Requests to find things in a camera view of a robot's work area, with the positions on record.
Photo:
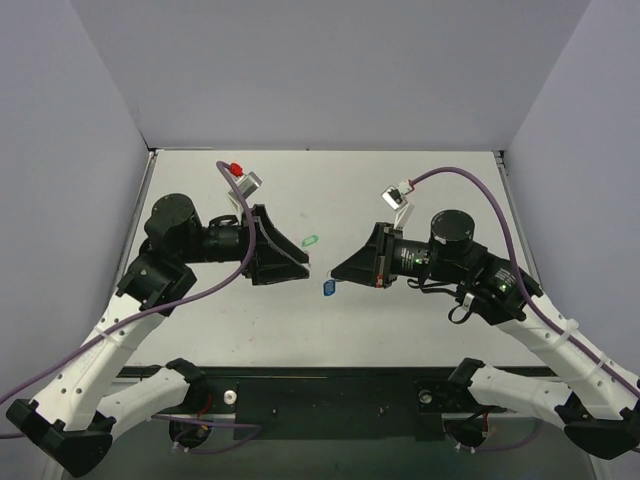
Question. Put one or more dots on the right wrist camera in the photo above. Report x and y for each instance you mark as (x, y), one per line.
(396, 196)

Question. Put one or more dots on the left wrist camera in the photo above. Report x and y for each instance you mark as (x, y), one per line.
(247, 183)

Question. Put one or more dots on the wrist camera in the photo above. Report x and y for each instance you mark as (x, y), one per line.
(396, 196)
(247, 183)

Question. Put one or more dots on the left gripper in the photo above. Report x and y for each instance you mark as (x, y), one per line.
(256, 245)

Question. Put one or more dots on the blue key tag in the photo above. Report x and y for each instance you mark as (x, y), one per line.
(329, 287)

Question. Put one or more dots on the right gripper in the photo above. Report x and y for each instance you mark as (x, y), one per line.
(381, 256)

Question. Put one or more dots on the green key tag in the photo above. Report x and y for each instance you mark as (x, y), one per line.
(310, 240)

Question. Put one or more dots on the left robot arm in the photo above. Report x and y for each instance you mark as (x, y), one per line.
(73, 419)

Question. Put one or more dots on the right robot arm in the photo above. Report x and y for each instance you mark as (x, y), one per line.
(594, 401)

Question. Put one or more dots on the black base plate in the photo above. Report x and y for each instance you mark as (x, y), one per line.
(323, 403)

